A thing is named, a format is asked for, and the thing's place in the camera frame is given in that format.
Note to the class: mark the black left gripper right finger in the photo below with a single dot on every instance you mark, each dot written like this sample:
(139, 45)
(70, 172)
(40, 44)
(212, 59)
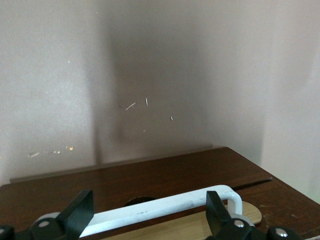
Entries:
(217, 215)

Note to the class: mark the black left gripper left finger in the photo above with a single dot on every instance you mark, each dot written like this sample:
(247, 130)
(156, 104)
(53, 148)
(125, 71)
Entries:
(77, 215)

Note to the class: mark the dark brown wooden cabinet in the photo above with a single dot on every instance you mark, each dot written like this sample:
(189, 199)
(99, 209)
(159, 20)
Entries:
(287, 200)

